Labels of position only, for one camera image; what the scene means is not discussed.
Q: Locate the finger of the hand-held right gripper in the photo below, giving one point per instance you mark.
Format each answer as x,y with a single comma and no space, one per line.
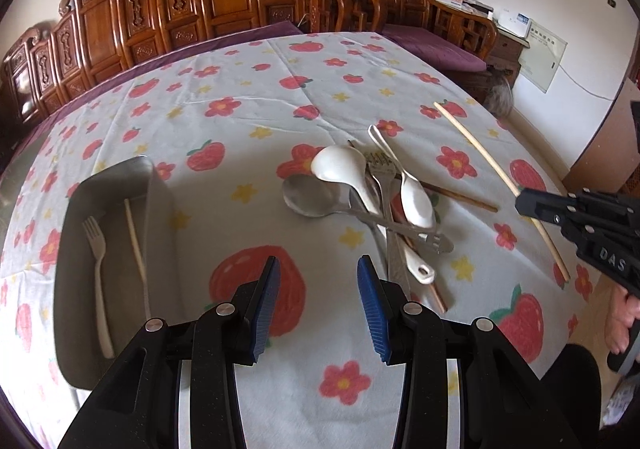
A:
542,206
580,234

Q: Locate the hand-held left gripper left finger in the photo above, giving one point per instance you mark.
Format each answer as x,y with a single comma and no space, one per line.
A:
265,309

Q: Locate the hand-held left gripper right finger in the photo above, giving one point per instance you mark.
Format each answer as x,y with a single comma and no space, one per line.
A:
372,314

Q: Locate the light bamboo chopstick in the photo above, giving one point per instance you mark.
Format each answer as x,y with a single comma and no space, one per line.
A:
480,149
134,241

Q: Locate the small white spoon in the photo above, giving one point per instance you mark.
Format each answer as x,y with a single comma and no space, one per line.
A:
417,204

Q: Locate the large metal spoon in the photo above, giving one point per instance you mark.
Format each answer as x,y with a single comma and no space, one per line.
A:
310,196

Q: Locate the metal fork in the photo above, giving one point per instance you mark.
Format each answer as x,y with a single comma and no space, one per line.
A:
382,189

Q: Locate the large white plastic ladle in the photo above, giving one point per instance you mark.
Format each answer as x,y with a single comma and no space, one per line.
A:
335,164

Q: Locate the grey metal tray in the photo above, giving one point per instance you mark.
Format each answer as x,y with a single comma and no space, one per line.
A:
80,239

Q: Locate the person's foot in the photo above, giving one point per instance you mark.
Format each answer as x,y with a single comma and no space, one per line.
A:
622,316

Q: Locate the brown wooden panel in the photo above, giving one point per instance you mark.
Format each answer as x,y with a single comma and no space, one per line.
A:
605,139

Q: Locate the dark sandal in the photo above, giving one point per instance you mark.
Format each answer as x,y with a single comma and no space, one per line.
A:
625,361

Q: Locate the grey fluffy mop head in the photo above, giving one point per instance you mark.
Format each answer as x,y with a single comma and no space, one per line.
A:
500,96

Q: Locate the dark cloth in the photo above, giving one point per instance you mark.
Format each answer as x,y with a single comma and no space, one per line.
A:
580,389

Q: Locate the wooden side table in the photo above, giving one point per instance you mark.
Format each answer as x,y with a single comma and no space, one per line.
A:
505,56

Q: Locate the white plastic fork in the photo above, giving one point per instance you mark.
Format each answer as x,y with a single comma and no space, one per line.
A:
97,279

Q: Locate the white box with blue label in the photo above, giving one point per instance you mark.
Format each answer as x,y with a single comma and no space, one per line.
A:
512,24

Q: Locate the purple armchair cushion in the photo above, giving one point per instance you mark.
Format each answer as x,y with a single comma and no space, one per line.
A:
435,46

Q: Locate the stack of papers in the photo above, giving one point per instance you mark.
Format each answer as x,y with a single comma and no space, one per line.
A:
477,6

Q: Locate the floral strawberry tablecloth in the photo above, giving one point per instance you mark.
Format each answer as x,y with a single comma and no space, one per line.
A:
250,94

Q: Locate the white wall panel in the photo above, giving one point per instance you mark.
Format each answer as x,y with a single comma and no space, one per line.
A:
542,54

